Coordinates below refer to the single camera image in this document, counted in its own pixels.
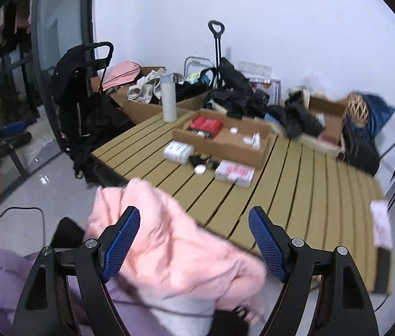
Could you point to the white tall bottle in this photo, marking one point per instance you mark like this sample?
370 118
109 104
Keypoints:
168 97

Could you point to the white spray bottle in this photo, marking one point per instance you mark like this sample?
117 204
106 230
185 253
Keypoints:
256 141

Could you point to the cardboard box right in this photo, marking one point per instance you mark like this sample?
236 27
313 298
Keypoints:
331 115

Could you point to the pink white packet box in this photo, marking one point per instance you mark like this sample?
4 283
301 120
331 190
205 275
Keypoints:
235 173

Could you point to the cardboard tray box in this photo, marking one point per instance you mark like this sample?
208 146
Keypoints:
226 146

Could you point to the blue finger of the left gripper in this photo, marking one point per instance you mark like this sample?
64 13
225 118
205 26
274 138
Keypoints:
9 144
13 129

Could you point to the black clothes pile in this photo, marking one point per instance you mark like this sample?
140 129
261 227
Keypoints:
230 89

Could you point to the white cap on table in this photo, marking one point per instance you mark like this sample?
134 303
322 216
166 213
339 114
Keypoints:
200 169

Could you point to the pink bag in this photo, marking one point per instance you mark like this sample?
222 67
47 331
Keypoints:
120 75

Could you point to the red book box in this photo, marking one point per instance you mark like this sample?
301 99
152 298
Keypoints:
205 127

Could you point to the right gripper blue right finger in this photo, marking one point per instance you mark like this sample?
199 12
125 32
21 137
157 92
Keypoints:
271 240

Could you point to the blue garment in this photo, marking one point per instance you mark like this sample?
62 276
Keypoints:
379 113

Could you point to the black stroller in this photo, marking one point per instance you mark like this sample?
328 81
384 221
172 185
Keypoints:
87 119

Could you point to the black trolley handle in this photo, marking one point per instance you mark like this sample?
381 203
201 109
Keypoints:
217 29

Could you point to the woven straw hat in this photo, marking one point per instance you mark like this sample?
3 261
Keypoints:
357 110

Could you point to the lilac sleeve forearm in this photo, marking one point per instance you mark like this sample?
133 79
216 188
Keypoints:
64 293

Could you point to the pink fleece garment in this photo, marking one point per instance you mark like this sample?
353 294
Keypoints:
173 256

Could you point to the large cardboard box left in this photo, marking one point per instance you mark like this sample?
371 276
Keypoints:
141 99

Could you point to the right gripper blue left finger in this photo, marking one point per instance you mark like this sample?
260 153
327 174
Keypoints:
116 241

